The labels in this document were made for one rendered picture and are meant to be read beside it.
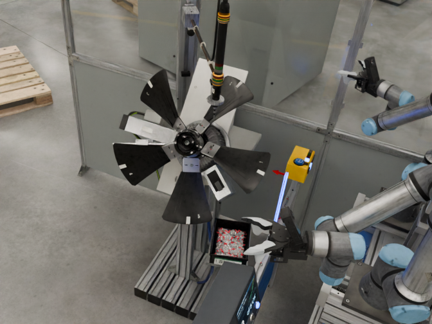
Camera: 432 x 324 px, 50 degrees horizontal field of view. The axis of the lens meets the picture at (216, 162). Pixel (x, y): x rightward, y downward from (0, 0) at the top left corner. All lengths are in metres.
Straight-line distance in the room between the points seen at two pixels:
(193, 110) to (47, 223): 1.52
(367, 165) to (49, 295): 2.00
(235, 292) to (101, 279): 1.69
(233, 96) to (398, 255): 0.92
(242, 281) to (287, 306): 1.53
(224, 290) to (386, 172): 1.52
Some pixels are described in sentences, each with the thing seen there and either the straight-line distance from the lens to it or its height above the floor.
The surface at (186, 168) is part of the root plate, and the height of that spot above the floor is 1.11.
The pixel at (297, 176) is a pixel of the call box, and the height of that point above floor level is 1.01.
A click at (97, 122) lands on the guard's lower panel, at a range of 3.39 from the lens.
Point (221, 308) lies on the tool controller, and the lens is 1.44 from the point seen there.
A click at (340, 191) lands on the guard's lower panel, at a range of 2.89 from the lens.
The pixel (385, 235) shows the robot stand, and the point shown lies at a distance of 2.22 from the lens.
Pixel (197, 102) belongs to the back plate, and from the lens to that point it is 2.33.
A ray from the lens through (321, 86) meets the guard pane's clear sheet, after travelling 2.56.
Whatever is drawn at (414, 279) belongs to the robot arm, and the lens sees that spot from 1.56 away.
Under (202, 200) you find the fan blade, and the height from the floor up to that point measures 0.99.
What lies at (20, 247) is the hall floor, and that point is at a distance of 3.32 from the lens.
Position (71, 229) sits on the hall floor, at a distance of 3.35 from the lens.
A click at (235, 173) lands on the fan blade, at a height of 1.16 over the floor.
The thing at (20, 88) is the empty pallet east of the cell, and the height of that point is 0.13.
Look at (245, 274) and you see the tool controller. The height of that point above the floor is 1.25.
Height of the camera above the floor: 2.45
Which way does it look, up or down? 40 degrees down
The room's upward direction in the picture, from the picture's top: 6 degrees clockwise
